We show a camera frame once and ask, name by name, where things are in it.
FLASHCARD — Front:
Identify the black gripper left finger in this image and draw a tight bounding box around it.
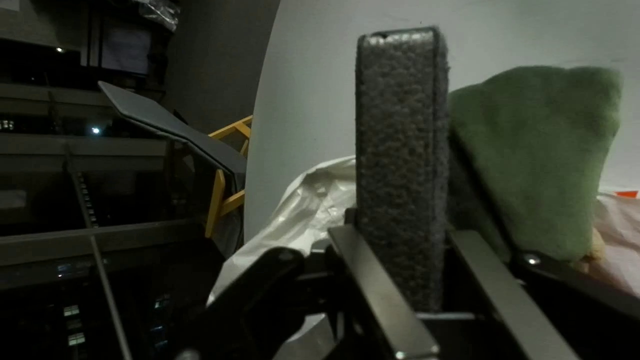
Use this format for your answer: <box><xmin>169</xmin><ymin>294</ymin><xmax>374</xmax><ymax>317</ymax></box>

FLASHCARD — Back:
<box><xmin>331</xmin><ymin>225</ymin><xmax>441</xmax><ymax>360</ymax></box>

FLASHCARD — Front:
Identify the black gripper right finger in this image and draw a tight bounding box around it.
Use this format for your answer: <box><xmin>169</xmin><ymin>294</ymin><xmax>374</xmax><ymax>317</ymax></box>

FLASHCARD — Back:
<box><xmin>448</xmin><ymin>229</ymin><xmax>580</xmax><ymax>360</ymax></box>

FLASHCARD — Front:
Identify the red plush tomato toy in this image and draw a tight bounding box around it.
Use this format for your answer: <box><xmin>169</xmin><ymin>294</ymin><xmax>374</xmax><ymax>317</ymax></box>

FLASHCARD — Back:
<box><xmin>448</xmin><ymin>66</ymin><xmax>623</xmax><ymax>262</ymax></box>

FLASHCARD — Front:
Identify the white plastic bag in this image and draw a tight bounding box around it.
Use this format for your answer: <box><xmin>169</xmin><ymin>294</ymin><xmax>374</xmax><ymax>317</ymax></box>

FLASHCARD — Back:
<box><xmin>206</xmin><ymin>154</ymin><xmax>640</xmax><ymax>360</ymax></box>

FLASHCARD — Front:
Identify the wooden folding stool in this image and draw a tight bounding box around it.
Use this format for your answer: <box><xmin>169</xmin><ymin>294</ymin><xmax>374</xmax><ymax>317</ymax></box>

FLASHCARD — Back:
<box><xmin>205</xmin><ymin>115</ymin><xmax>252</xmax><ymax>238</ymax></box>

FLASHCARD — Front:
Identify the round white table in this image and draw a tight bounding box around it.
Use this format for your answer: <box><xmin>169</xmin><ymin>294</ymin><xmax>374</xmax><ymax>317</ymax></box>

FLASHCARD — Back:
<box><xmin>245</xmin><ymin>0</ymin><xmax>640</xmax><ymax>235</ymax></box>

